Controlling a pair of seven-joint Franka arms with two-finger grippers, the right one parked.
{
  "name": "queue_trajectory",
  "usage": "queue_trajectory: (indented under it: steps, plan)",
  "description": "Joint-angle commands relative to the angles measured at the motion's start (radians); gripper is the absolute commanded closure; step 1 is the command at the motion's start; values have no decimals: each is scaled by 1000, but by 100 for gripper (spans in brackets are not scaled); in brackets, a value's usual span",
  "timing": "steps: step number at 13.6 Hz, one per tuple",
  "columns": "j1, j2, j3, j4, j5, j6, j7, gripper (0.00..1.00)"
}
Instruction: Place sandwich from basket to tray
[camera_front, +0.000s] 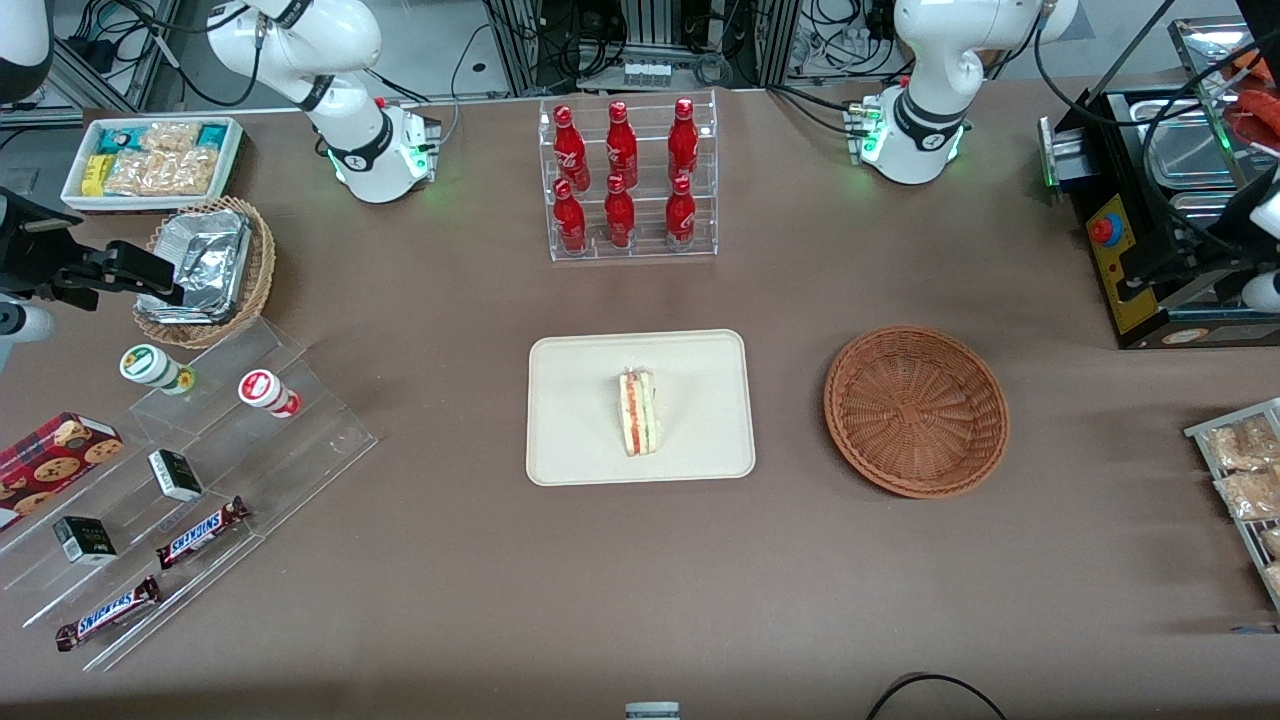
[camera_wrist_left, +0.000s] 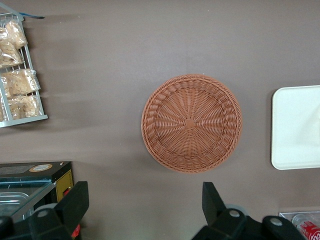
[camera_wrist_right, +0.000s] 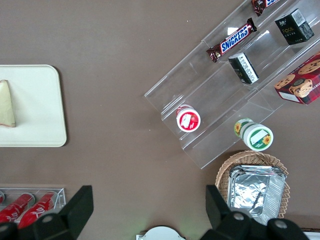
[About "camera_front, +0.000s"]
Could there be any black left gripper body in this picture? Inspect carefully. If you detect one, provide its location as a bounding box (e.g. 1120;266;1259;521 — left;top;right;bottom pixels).
1185;195;1264;289

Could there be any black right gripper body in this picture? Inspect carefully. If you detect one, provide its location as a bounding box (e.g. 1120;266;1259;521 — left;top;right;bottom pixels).
0;190;102;301

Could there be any triangle sandwich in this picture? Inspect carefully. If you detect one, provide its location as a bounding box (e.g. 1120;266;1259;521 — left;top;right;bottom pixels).
617;367;660;457

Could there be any oval brown wicker basket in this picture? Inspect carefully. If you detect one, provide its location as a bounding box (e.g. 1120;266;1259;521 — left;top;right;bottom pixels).
132;195;277;350

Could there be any tray of packaged crackers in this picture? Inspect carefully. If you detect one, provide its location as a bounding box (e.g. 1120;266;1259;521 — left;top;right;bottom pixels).
1185;398;1280;613

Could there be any round brown wicker basket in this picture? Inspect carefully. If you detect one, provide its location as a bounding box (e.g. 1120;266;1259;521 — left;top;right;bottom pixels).
824;325;1010;499

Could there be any cream plastic tray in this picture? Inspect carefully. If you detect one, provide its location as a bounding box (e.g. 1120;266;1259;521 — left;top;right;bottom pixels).
526;329;757;487

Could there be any black food warmer machine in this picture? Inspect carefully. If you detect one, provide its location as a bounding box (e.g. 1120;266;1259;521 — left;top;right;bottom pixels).
1040;85;1280;351

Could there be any silver foil pack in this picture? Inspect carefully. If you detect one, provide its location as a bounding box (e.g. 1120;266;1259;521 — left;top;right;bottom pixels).
135;270;238;325
168;210;253;303

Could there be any white rectangular snack bin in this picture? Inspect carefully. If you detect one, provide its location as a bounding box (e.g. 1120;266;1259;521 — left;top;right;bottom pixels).
60;116;244;213

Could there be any green lid white cup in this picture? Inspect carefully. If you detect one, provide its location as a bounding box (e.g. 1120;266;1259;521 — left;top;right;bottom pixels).
119;344;196;396

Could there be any steel pan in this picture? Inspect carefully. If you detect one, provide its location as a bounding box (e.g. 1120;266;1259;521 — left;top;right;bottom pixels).
1135;105;1263;189

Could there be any clear bag of crackers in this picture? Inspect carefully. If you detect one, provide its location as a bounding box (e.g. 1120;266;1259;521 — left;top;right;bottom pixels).
104;149;218;197
140;122;202;154

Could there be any grey block with green light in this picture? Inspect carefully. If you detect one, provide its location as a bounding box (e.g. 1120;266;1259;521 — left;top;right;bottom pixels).
1038;115;1093;206

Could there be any red lid white cup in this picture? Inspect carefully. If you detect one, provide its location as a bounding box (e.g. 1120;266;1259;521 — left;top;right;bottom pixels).
238;369;302;419

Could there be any red cookie box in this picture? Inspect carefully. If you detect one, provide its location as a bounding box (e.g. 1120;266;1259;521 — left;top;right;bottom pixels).
0;411;126;531

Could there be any clear bag of fried snack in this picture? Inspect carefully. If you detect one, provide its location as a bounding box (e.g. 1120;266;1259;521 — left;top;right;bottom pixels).
1214;468;1280;522
1204;414;1280;472

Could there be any glass warmer lid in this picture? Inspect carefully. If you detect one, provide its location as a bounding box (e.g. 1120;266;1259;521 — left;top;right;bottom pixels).
1168;18;1280;151

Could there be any small black box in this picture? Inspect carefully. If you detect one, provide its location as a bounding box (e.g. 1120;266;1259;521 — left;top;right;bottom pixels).
52;516;118;566
148;449;204;502

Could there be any clear acrylic stepped display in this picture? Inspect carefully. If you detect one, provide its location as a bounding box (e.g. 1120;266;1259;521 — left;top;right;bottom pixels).
0;318;379;673

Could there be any Snickers bar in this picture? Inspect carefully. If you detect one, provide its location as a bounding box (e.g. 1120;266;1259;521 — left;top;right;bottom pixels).
155;496;251;571
55;575;162;652

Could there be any red soda bottle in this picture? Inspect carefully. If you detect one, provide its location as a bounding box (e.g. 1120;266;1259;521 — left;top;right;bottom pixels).
553;178;588;254
668;97;699;183
553;105;591;191
604;174;636;249
606;100;639;189
665;175;697;246

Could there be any clear acrylic bottle rack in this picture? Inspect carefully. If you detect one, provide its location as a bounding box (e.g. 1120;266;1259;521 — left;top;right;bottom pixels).
538;88;719;263

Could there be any black cable on table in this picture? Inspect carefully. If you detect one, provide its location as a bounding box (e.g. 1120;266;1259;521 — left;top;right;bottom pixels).
865;673;1011;720

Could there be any aluminium frame rack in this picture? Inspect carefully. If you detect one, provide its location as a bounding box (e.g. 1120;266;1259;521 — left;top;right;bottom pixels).
480;0;801;96

